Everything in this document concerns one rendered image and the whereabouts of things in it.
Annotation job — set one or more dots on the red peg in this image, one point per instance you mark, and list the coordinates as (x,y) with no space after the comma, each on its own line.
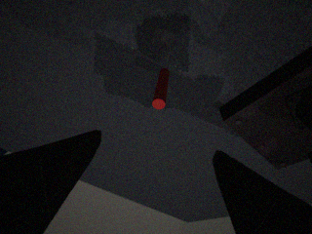
(159,99)

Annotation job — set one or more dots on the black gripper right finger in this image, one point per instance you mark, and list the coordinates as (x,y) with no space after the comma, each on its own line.
(255,204)

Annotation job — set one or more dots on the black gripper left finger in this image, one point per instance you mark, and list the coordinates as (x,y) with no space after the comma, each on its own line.
(35,182)

